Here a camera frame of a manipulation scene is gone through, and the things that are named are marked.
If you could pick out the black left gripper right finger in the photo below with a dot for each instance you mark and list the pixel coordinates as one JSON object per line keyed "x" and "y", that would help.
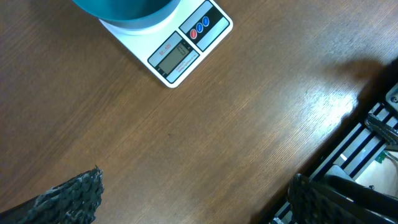
{"x": 336, "y": 200}

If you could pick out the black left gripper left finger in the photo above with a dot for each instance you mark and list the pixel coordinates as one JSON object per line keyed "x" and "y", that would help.
{"x": 74, "y": 201}

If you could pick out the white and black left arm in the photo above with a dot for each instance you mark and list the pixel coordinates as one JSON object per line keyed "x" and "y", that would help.
{"x": 333, "y": 200}

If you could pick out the blue-grey plastic bowl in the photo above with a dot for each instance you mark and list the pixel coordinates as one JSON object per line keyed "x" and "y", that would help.
{"x": 130, "y": 14}

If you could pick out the white digital kitchen scale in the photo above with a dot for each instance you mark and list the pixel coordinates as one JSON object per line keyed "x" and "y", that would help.
{"x": 173, "y": 48}

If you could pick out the aluminium frame rail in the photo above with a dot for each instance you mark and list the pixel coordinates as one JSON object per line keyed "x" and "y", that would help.
{"x": 372, "y": 138}

